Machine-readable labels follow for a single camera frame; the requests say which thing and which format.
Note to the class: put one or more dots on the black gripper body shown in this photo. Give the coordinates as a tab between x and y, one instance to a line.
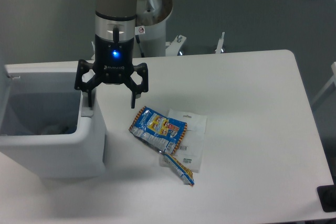
113	62

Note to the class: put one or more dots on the grey trash can push button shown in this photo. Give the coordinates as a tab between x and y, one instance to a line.
87	103

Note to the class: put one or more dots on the white plastic trash can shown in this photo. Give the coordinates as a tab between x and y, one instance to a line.
46	95

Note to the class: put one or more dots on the trash inside can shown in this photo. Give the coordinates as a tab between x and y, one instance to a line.
54	129

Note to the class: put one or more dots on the blue snack wrapper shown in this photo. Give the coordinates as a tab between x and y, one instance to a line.
163	135

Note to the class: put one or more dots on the white plastic package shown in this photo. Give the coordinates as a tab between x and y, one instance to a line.
190	150

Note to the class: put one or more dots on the black object at table edge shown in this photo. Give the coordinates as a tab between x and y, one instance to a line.
327	197

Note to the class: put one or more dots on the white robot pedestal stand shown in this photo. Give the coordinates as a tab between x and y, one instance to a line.
149	41

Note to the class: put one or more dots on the white furniture frame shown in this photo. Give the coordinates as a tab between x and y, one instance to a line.
325	91

